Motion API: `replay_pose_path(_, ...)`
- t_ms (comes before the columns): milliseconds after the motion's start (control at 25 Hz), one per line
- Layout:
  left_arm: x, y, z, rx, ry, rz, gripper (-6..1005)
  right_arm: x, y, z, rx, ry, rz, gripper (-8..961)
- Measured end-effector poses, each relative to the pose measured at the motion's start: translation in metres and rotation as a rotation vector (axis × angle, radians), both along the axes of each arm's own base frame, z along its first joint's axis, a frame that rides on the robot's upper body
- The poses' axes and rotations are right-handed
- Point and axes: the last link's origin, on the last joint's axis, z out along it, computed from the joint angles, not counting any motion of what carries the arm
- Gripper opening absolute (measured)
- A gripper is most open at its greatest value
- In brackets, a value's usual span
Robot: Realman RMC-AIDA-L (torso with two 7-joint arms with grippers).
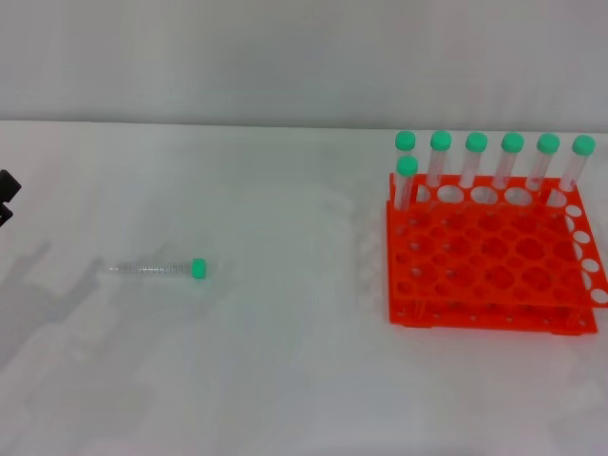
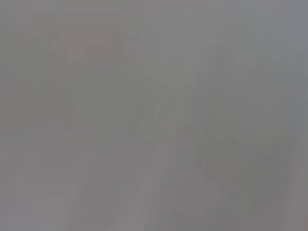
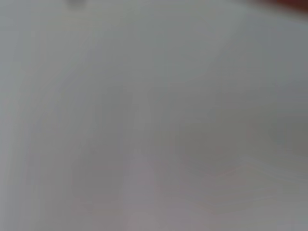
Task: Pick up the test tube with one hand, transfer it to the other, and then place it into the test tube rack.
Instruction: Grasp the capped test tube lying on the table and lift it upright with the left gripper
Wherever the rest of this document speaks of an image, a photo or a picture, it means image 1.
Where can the clear test tube green cap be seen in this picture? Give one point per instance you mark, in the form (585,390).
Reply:
(547,142)
(157,269)
(440,139)
(405,140)
(407,165)
(583,144)
(476,141)
(512,141)

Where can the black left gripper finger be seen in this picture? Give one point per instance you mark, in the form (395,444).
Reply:
(8,186)
(4,214)

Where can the orange plastic test tube rack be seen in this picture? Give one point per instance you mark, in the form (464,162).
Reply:
(413,319)

